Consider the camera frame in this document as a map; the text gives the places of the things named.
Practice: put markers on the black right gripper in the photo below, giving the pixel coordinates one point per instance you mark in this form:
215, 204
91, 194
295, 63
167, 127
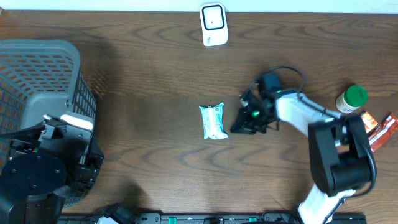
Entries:
240, 124

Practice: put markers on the white teal wipes pack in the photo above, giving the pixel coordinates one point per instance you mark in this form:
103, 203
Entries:
212, 117

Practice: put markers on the green lid jar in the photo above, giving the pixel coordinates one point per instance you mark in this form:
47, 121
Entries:
353, 98

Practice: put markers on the orange snack packet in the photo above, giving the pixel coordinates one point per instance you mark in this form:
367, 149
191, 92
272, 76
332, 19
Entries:
369, 122

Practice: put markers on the red chocolate bar wrapper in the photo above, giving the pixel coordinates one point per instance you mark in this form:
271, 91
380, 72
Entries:
383, 132

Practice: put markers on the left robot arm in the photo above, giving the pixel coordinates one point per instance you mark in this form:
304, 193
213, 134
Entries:
51, 165

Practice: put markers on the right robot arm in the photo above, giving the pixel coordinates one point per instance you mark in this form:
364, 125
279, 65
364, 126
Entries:
341, 160

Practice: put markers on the white barcode scanner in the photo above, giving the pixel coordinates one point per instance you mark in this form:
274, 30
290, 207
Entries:
213, 24

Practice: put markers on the grey plastic basket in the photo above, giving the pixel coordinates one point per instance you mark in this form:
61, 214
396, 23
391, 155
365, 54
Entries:
40, 77

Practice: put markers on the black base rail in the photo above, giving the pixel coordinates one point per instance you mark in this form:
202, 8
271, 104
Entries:
119, 214

